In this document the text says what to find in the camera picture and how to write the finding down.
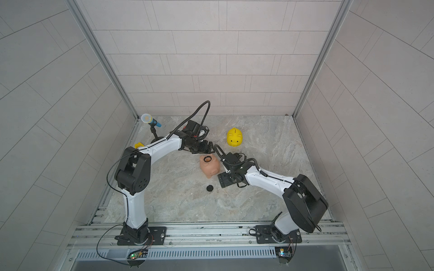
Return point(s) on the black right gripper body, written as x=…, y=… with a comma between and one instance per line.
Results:
x=228, y=178

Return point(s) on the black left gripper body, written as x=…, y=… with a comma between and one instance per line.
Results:
x=196, y=145

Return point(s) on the pink piggy bank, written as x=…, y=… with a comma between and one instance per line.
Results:
x=209, y=165

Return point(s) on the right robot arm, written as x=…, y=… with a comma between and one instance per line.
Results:
x=305, y=205

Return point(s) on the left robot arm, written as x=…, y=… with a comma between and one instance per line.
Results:
x=133, y=176

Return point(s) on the yellow piggy bank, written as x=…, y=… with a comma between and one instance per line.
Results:
x=234, y=137

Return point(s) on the toy microphone on stand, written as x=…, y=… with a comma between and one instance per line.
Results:
x=151, y=121

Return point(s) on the right circuit board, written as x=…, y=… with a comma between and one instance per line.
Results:
x=284, y=254

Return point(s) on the circuit board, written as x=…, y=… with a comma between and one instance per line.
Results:
x=284, y=254
x=138, y=254

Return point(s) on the left circuit board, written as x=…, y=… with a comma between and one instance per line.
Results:
x=138, y=254

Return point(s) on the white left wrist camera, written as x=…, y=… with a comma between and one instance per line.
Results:
x=196, y=130

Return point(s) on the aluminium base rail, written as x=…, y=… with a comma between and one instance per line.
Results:
x=207, y=234

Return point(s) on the aluminium corner post left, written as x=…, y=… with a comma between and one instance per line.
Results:
x=97, y=49

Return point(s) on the aluminium corner post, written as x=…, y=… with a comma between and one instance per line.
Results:
x=330, y=38
x=97, y=49

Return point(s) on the aluminium corner post right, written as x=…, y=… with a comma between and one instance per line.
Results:
x=330, y=38

